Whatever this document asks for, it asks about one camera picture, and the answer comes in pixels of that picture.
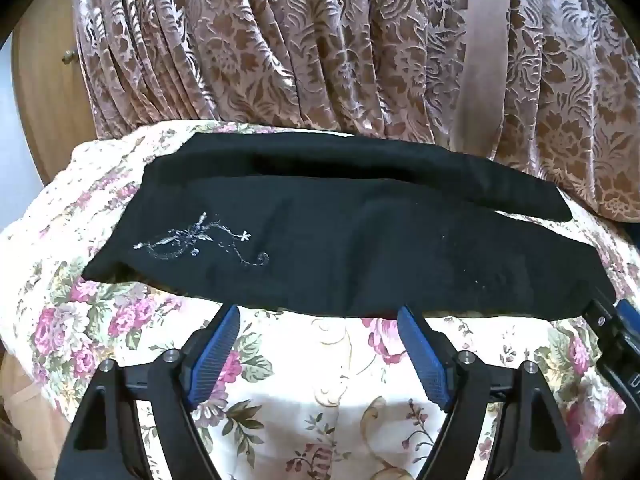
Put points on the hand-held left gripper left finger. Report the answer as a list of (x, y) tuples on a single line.
[(216, 355)]

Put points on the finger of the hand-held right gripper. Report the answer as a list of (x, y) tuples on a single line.
[(602, 322)]

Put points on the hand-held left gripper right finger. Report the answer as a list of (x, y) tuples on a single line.
[(425, 355)]

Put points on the black embroidered pants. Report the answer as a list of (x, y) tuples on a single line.
[(325, 240)]

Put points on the person's right hand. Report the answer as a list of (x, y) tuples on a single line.
[(610, 445)]

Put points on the floral printed blanket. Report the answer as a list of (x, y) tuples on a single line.
[(300, 410)]

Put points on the wooden cabinet door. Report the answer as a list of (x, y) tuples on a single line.
[(50, 110)]

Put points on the brown floral curtain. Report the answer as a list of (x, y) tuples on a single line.
[(300, 35)]

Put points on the metal cabinet knob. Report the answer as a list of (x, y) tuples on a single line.
[(68, 57)]

